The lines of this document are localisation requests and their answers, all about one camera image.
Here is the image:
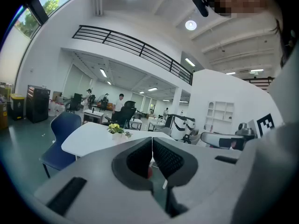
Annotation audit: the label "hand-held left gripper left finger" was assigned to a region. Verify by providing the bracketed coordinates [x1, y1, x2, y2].
[34, 136, 172, 220]

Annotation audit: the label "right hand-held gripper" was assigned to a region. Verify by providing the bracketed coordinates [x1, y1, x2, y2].
[200, 112, 277, 149]

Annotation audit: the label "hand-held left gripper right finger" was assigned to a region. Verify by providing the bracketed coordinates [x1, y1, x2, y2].
[152, 136, 242, 218]

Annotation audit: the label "white and black robot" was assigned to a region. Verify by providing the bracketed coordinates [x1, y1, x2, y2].
[166, 113, 196, 140]

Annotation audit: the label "yellow flower potted plant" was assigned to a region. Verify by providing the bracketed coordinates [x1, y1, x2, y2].
[107, 123, 126, 141]

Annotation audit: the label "blue plastic chair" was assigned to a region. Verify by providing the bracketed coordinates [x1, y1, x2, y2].
[39, 111, 82, 179]

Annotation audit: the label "small white side table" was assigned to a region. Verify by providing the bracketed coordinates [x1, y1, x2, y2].
[83, 109, 105, 125]

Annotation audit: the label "black office chair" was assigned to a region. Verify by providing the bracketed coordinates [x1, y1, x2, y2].
[102, 100, 137, 129]

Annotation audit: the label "white plastic bags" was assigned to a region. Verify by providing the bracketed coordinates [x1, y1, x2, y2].
[48, 99, 66, 117]

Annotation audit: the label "black cabinet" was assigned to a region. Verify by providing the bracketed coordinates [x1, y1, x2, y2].
[26, 84, 51, 124]

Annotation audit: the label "black bin with yellow lid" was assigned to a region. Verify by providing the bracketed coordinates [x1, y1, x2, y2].
[9, 93, 25, 121]

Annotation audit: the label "black balcony railing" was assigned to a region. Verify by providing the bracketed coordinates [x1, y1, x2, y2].
[72, 25, 194, 86]

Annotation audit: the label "cardboard box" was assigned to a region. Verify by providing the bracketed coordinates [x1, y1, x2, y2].
[0, 101, 9, 130]

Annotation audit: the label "large window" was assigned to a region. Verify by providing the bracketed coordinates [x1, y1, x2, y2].
[13, 0, 84, 39]

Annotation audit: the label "white wall shelf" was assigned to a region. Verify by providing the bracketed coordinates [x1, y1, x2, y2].
[204, 100, 235, 132]

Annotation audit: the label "black head-worn camera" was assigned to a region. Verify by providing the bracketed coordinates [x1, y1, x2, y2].
[192, 0, 210, 18]

